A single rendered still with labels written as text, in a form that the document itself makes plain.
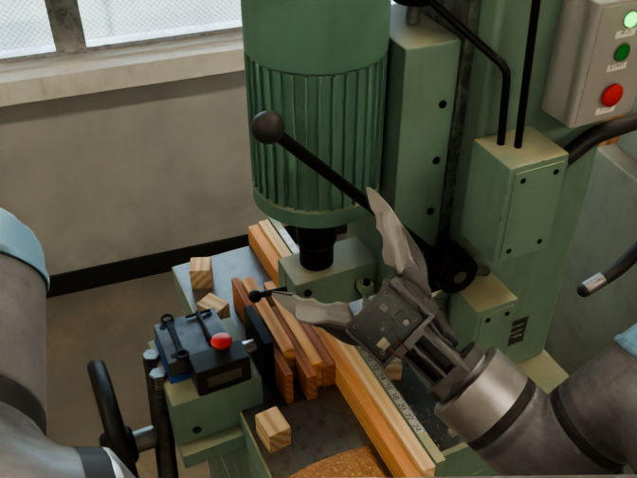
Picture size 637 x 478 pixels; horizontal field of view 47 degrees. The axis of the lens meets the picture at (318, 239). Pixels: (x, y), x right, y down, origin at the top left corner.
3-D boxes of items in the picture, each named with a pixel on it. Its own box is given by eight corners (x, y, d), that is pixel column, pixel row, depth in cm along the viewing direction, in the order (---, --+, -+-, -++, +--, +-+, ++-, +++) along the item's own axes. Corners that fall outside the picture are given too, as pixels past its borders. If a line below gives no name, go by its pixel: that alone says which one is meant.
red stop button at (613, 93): (597, 106, 91) (603, 84, 89) (615, 101, 92) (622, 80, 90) (603, 110, 90) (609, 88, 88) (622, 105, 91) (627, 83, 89)
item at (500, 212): (459, 231, 103) (472, 138, 94) (511, 216, 106) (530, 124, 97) (494, 266, 97) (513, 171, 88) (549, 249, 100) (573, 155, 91)
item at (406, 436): (259, 242, 142) (258, 221, 138) (268, 239, 142) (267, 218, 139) (419, 493, 99) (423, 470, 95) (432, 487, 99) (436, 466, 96)
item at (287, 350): (244, 310, 127) (241, 279, 122) (254, 306, 127) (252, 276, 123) (283, 383, 114) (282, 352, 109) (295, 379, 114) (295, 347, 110)
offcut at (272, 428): (256, 432, 106) (254, 414, 104) (277, 422, 108) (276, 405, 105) (270, 454, 103) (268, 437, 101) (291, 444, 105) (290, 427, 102)
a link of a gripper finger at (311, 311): (260, 297, 73) (351, 309, 72) (276, 289, 79) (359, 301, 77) (257, 327, 74) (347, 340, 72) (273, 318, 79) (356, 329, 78)
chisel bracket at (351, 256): (278, 299, 116) (276, 258, 111) (357, 275, 121) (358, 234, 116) (297, 329, 111) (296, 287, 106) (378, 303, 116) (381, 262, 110)
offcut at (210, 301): (230, 318, 125) (228, 303, 123) (217, 329, 123) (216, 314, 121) (211, 307, 127) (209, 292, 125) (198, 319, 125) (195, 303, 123)
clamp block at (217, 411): (154, 378, 118) (146, 339, 113) (233, 353, 123) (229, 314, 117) (179, 449, 108) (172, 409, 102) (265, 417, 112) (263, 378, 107)
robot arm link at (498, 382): (524, 365, 76) (460, 430, 78) (489, 333, 77) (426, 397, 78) (531, 388, 67) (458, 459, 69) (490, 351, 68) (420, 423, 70)
